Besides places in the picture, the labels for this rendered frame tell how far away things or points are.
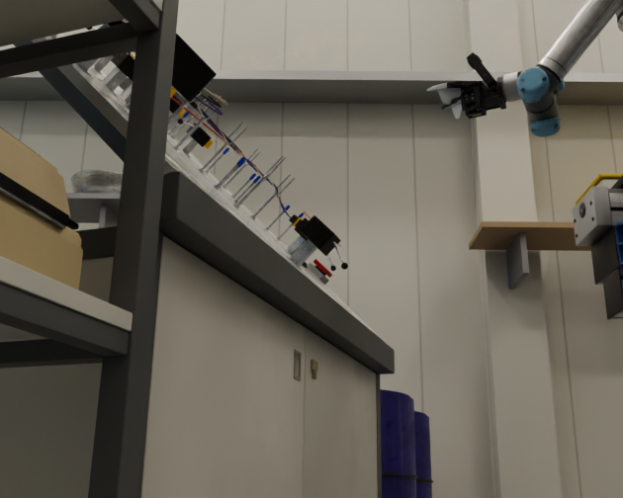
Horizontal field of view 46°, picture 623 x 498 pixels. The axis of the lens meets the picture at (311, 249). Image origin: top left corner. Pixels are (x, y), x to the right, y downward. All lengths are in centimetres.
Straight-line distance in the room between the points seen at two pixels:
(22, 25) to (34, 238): 38
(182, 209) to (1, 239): 29
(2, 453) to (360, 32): 425
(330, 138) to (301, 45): 69
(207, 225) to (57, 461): 34
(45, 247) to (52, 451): 28
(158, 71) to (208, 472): 53
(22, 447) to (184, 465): 20
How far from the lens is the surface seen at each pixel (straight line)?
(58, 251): 78
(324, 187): 441
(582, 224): 172
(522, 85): 193
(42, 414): 96
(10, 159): 78
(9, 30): 106
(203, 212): 99
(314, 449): 148
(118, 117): 104
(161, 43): 95
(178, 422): 98
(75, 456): 92
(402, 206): 439
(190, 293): 102
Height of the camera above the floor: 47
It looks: 19 degrees up
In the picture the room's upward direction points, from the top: 1 degrees clockwise
